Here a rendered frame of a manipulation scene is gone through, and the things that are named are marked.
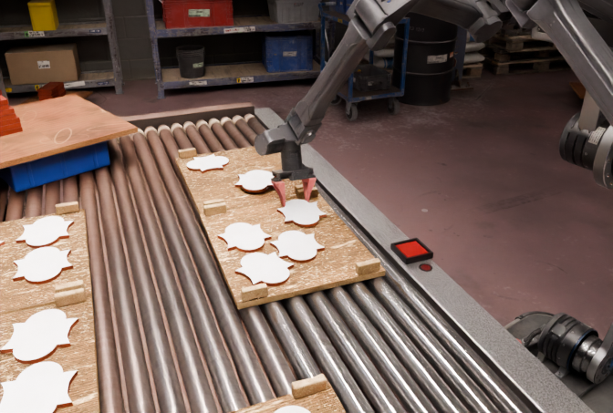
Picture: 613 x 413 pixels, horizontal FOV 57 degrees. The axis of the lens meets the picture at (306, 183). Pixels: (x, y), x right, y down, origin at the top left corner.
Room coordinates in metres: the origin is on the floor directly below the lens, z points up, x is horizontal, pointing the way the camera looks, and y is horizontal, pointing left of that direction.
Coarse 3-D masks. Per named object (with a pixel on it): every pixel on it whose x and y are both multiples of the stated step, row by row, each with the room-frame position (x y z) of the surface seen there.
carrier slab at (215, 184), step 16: (176, 160) 1.69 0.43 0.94; (240, 160) 1.69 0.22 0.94; (256, 160) 1.69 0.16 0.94; (272, 160) 1.69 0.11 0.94; (192, 176) 1.57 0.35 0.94; (208, 176) 1.57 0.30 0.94; (224, 176) 1.57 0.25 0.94; (192, 192) 1.46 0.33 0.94; (208, 192) 1.46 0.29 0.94; (224, 192) 1.46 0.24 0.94; (240, 192) 1.46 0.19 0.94; (272, 192) 1.46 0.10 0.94; (288, 192) 1.46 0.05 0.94
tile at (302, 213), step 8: (296, 200) 1.38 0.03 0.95; (280, 208) 1.34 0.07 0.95; (288, 208) 1.34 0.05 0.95; (296, 208) 1.34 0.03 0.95; (304, 208) 1.34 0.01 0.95; (312, 208) 1.34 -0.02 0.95; (288, 216) 1.29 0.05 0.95; (296, 216) 1.29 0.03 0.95; (304, 216) 1.29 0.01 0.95; (312, 216) 1.29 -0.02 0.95; (320, 216) 1.30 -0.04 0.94; (296, 224) 1.26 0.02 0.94; (304, 224) 1.26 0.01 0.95; (312, 224) 1.26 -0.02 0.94
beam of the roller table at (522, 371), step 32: (320, 160) 1.74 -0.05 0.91; (352, 192) 1.50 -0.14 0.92; (384, 224) 1.31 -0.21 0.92; (416, 288) 1.05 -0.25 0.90; (448, 288) 1.03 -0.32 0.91; (448, 320) 0.93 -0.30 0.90; (480, 320) 0.92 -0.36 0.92; (480, 352) 0.84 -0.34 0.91; (512, 352) 0.83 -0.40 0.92; (512, 384) 0.75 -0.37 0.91; (544, 384) 0.75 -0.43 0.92
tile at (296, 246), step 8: (288, 232) 1.22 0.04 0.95; (296, 232) 1.22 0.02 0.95; (280, 240) 1.18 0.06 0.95; (288, 240) 1.18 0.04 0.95; (296, 240) 1.18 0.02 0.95; (304, 240) 1.18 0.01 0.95; (312, 240) 1.18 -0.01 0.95; (280, 248) 1.15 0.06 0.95; (288, 248) 1.15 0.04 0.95; (296, 248) 1.15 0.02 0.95; (304, 248) 1.15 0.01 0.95; (312, 248) 1.15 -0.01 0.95; (320, 248) 1.15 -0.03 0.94; (280, 256) 1.11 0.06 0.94; (288, 256) 1.11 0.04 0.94; (296, 256) 1.11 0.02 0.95; (304, 256) 1.11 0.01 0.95; (312, 256) 1.11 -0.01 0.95
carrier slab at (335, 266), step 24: (216, 216) 1.32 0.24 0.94; (240, 216) 1.32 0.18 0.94; (264, 216) 1.32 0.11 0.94; (336, 216) 1.32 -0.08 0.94; (216, 240) 1.20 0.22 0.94; (336, 240) 1.20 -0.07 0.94; (240, 264) 1.09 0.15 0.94; (312, 264) 1.09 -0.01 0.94; (336, 264) 1.09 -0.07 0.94; (240, 288) 1.00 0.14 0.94; (288, 288) 1.00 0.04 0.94; (312, 288) 1.01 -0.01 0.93
